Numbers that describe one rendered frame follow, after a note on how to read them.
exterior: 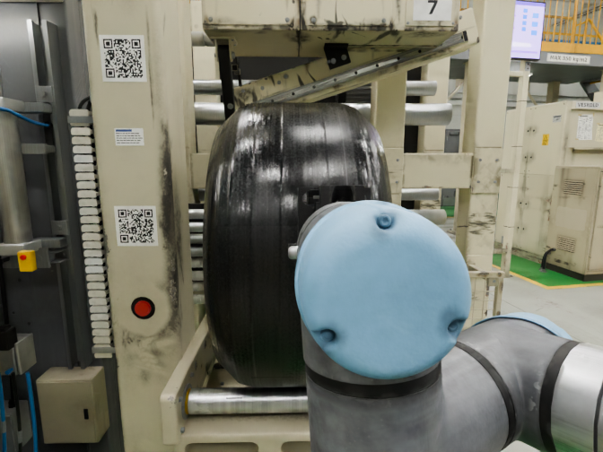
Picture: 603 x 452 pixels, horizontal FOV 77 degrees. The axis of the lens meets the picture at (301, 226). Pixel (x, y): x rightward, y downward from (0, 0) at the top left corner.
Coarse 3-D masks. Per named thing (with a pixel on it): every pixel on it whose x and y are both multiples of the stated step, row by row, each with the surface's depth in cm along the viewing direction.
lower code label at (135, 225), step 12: (120, 216) 69; (132, 216) 69; (144, 216) 69; (120, 228) 70; (132, 228) 70; (144, 228) 70; (156, 228) 70; (120, 240) 70; (132, 240) 70; (144, 240) 70; (156, 240) 70
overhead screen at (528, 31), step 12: (516, 0) 373; (516, 12) 375; (528, 12) 377; (540, 12) 380; (516, 24) 377; (528, 24) 380; (540, 24) 382; (516, 36) 380; (528, 36) 382; (540, 36) 384; (516, 48) 382; (528, 48) 384; (540, 48) 387; (528, 60) 390
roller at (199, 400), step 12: (192, 396) 69; (204, 396) 69; (216, 396) 69; (228, 396) 69; (240, 396) 69; (252, 396) 69; (264, 396) 69; (276, 396) 69; (288, 396) 69; (300, 396) 69; (192, 408) 68; (204, 408) 68; (216, 408) 68; (228, 408) 68; (240, 408) 68; (252, 408) 68; (264, 408) 68; (276, 408) 68; (288, 408) 68; (300, 408) 69
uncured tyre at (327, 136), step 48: (240, 144) 57; (288, 144) 56; (336, 144) 57; (240, 192) 53; (288, 192) 53; (384, 192) 56; (240, 240) 52; (288, 240) 52; (240, 288) 52; (288, 288) 52; (240, 336) 55; (288, 336) 55; (288, 384) 64
